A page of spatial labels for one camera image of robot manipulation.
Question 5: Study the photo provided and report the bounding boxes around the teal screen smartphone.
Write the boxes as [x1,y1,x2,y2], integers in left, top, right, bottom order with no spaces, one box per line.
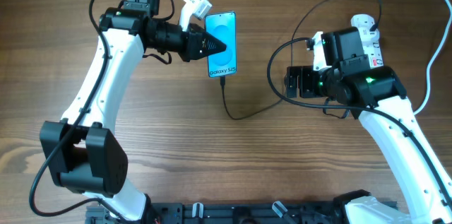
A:
[205,11,237,78]

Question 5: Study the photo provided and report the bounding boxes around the black USB charging cable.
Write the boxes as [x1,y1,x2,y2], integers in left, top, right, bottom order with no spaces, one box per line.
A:
[219,0,383,121]

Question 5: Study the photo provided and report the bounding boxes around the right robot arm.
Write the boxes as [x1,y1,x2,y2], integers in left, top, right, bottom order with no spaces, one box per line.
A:
[285,27,451,223]

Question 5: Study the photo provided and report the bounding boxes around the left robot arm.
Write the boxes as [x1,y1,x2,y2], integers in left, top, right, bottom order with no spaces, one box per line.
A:
[40,0,226,223]

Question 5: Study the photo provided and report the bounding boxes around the white charger plug adapter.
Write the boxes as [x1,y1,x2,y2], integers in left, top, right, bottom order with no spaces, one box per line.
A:
[358,27,380,46]

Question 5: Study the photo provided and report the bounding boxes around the white power strip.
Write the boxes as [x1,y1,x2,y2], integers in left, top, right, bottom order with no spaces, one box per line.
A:
[350,14,383,69]

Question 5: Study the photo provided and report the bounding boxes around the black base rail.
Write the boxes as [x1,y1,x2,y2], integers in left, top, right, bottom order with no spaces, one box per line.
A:
[85,201,400,224]

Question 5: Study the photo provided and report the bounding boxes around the white power strip cord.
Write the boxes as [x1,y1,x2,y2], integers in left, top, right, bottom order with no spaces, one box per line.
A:
[404,0,452,116]

